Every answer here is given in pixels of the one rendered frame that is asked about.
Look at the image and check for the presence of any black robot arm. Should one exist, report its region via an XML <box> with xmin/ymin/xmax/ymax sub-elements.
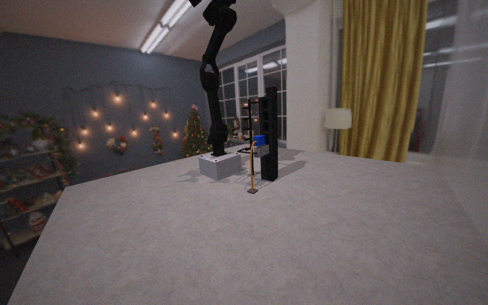
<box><xmin>200</xmin><ymin>0</ymin><xmax>237</xmax><ymax>157</ymax></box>

